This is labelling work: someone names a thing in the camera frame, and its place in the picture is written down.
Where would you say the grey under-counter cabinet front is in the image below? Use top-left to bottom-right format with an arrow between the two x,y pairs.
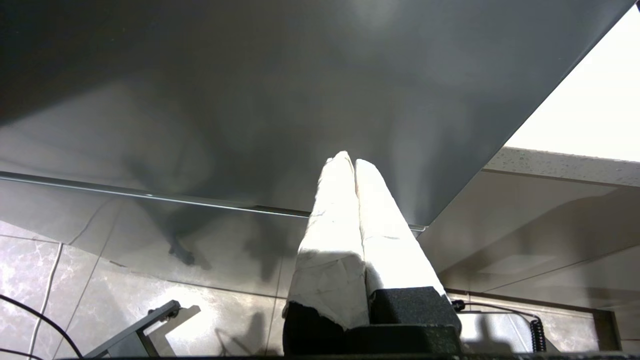
419,168 -> 640,311

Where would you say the black coiled cable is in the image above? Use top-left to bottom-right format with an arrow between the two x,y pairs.
451,299 -> 548,354

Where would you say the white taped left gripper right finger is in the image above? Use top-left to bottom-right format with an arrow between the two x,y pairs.
355,158 -> 462,327

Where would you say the grey tall cabinet door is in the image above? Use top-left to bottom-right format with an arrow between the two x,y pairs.
0,0 -> 638,234

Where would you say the grey metal bracket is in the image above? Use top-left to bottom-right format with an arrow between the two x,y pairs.
84,299 -> 202,359

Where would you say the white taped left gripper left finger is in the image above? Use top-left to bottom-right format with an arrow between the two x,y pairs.
281,150 -> 371,356

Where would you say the glossy grey kick panel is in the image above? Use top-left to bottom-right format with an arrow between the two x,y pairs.
0,175 -> 312,297

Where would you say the black floor cable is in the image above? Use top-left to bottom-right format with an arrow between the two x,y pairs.
0,292 -> 85,360

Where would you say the white floor cable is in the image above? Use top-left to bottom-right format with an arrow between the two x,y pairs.
27,242 -> 65,360

